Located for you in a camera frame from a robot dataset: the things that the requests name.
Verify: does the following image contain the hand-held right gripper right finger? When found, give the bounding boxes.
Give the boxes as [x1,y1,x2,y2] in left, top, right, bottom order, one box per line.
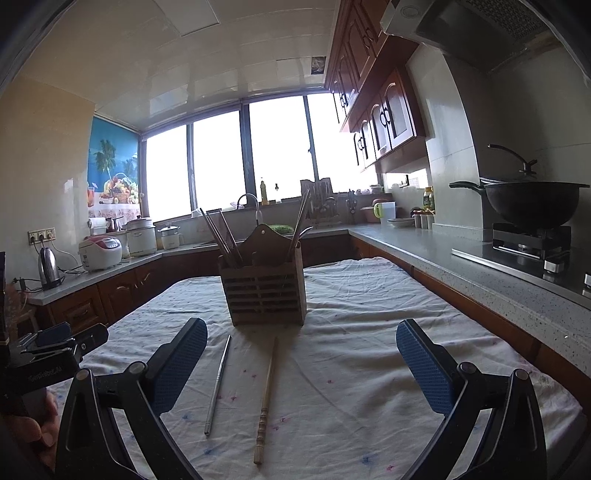
[396,318,549,480]

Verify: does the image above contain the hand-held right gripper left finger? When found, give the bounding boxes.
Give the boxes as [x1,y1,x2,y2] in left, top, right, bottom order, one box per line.
[54,318,209,480]

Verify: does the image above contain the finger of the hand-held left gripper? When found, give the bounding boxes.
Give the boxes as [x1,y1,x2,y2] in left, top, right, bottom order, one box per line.
[18,322,74,354]
[71,322,110,364]

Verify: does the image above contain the metal chopstick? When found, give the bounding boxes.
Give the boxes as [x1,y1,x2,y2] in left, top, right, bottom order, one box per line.
[204,334,232,437]
[206,210,238,268]
[217,209,245,267]
[199,208,235,268]

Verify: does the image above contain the wooden utensil holder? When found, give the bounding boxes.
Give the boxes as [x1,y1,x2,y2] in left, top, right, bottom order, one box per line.
[217,223,308,328]

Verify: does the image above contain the person's left hand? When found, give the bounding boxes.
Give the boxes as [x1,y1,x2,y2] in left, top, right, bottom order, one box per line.
[16,390,61,469]

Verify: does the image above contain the steel electric kettle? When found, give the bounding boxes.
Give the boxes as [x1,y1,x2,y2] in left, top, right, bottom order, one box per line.
[37,246,66,291]

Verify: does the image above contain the white floral tablecloth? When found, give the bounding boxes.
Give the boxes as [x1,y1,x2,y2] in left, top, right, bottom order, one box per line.
[48,256,585,480]

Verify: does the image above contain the white red rice cooker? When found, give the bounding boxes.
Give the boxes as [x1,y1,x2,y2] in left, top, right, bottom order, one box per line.
[78,235,123,272]

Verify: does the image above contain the tall white electric cooker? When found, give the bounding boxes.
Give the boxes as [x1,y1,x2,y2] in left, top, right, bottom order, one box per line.
[125,216,158,258]

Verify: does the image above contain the small white lidded pot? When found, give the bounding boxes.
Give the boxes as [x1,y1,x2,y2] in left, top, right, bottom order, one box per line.
[156,223,186,251]

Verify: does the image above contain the gas stove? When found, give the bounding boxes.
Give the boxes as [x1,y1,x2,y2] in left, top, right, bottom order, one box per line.
[451,222,591,299]

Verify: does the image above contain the pink lidded pot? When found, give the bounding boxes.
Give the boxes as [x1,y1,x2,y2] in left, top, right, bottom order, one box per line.
[359,199,382,224]

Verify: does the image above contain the curved steel faucet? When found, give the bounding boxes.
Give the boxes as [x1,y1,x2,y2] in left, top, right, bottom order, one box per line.
[236,193,263,227]

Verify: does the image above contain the tropical fruit poster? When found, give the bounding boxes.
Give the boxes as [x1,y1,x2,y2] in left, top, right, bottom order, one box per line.
[87,115,142,218]

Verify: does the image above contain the metal dish rack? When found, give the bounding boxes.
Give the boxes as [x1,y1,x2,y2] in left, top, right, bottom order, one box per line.
[300,177,341,225]

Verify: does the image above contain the black wok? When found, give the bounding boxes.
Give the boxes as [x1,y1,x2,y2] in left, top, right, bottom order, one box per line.
[449,179,591,230]

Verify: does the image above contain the black wok lid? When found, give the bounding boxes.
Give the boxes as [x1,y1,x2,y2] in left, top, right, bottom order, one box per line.
[479,143,539,186]

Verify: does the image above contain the large kitchen window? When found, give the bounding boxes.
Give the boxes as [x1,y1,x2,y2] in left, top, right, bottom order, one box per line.
[139,92,385,223]

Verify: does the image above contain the steel range hood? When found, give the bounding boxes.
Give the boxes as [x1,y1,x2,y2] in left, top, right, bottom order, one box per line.
[379,0,562,73]

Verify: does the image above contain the wall outlet strip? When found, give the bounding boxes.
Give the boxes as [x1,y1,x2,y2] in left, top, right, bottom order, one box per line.
[27,226,57,245]

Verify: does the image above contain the white jug green handle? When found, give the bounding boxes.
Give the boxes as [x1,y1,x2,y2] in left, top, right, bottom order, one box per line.
[372,201,397,226]

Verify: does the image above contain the wooden wall cabinets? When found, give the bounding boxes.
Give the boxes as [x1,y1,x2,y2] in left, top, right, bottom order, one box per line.
[324,0,428,172]

